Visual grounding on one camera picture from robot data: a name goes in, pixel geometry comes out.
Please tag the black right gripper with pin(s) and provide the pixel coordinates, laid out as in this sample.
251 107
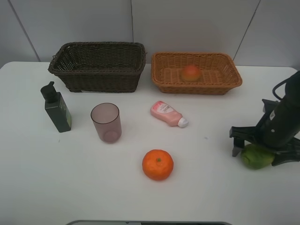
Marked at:
275 131

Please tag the green lettuce head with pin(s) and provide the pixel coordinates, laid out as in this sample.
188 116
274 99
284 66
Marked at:
256 157

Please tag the orange tangerine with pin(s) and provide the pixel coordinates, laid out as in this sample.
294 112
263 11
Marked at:
157 164

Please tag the red yellow peach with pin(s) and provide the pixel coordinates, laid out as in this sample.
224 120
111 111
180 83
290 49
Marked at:
190 73

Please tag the pink squeeze bottle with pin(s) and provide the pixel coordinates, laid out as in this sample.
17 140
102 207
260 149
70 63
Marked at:
167 114

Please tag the dark green pump bottle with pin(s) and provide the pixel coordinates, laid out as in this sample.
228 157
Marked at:
56 108

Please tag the grey robot base edge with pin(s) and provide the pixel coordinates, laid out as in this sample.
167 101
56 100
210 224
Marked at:
106 222

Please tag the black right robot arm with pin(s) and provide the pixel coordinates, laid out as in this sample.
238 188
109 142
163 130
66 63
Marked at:
288 88

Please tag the light brown wicker basket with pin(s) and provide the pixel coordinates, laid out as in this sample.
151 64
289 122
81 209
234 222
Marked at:
218 73

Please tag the translucent pink plastic cup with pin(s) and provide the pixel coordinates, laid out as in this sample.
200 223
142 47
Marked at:
106 119

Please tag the dark brown wicker basket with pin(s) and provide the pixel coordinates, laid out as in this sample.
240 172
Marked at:
109 67

